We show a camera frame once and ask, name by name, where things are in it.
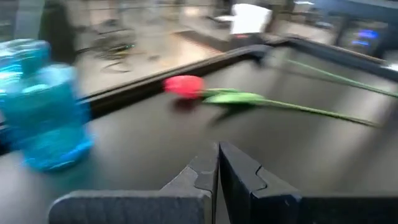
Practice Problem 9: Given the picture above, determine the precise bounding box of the red tulip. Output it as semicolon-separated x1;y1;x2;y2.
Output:
163;74;382;128

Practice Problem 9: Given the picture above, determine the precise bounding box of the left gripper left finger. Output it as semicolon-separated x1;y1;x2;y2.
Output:
48;142;220;224

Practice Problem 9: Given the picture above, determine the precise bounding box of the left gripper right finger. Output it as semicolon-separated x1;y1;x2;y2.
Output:
219;141;398;224

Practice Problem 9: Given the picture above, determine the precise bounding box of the black cable loop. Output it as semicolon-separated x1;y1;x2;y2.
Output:
90;34;137;74

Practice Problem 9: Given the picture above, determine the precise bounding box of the white box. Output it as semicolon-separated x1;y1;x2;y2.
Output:
229;3;274;35

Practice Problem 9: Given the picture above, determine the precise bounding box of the black computer tower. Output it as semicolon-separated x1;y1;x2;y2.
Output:
337;20;389;57

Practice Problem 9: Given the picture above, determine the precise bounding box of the blue glass vase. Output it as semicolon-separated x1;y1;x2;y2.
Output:
0;39;94;172

